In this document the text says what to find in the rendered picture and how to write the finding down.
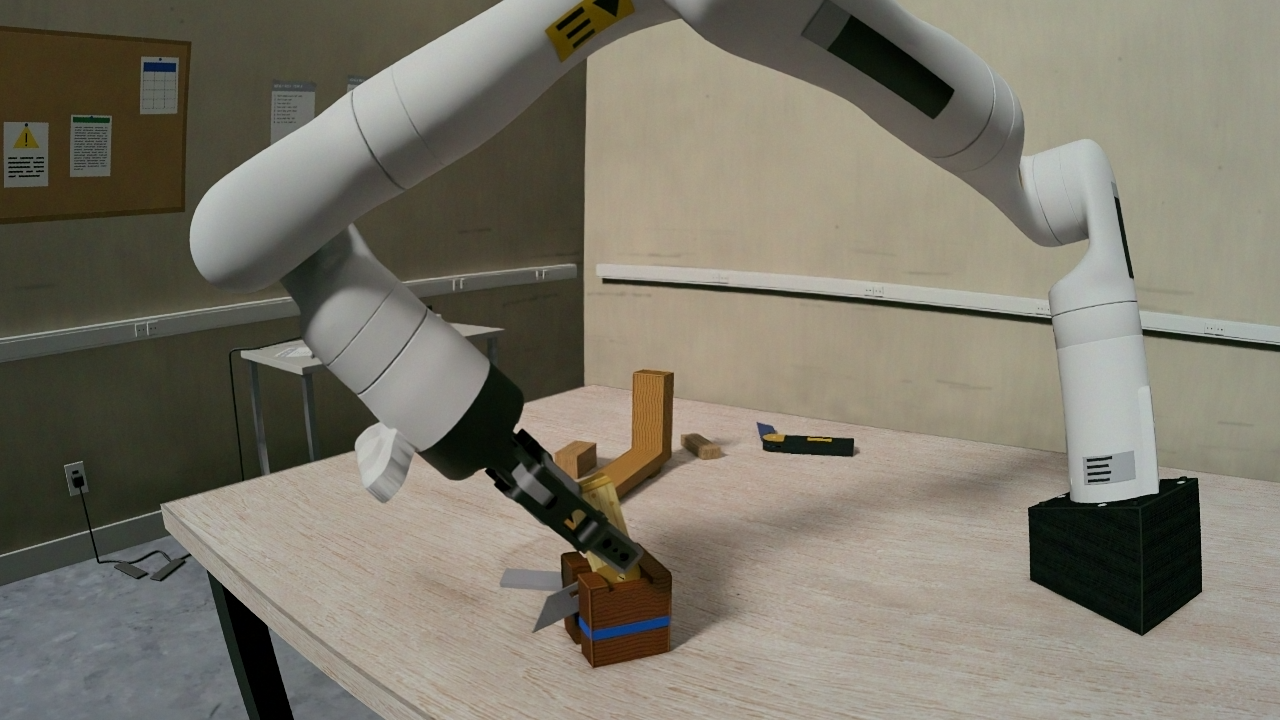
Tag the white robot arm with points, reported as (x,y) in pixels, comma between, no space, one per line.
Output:
(419,375)

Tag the grey flat bar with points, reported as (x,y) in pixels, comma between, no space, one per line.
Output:
(531,579)

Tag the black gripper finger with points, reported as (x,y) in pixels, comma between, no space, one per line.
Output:
(547,499)
(524,438)

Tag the black sliding bevel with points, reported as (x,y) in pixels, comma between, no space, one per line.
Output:
(805,445)

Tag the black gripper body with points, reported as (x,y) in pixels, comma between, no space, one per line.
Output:
(482,438)

